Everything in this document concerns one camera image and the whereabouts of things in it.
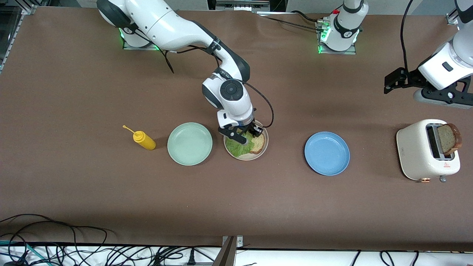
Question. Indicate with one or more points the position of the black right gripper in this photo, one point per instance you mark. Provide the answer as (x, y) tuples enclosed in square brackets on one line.
[(252, 128)]

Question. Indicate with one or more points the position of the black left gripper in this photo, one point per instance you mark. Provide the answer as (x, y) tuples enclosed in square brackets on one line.
[(411, 78)]

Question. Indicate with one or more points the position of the brown bread slice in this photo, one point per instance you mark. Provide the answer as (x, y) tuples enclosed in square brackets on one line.
[(258, 145), (449, 139)]

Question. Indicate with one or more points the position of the green lettuce leaf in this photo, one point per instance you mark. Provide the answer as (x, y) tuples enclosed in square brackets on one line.
[(236, 147)]

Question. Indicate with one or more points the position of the yellow mustard squeeze bottle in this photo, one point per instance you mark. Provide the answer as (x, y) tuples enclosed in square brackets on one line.
[(146, 140)]

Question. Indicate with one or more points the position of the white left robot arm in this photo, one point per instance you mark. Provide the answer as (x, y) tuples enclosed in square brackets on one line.
[(458, 51)]

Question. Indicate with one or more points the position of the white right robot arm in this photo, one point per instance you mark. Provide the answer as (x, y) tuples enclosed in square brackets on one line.
[(166, 26)]

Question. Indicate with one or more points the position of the beige round plate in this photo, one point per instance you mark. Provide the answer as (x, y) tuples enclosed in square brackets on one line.
[(242, 158)]

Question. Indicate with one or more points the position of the green round plate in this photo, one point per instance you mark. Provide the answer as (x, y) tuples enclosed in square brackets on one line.
[(189, 144)]

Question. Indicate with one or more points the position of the blue round plate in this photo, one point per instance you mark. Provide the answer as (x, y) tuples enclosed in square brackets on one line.
[(327, 153)]

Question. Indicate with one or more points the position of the cream white toaster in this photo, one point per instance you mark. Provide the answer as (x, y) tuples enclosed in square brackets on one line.
[(412, 155)]

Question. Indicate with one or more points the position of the aluminium extrusion bar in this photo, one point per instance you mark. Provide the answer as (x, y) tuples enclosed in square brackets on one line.
[(240, 5)]

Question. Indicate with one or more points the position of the black power plug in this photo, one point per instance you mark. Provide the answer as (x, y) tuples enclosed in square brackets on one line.
[(191, 258)]

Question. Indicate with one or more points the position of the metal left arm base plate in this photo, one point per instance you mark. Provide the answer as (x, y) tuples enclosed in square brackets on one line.
[(353, 50)]

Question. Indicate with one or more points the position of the aluminium frame rail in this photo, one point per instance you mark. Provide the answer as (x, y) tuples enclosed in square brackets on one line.
[(451, 19), (11, 44)]

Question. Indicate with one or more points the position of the small metal bracket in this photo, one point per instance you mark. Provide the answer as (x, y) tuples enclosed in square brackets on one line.
[(239, 242)]

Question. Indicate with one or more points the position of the grey metal post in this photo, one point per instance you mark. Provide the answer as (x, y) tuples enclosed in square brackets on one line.
[(226, 255)]

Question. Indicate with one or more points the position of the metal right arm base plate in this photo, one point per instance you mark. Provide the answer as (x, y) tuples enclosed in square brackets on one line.
[(127, 46)]

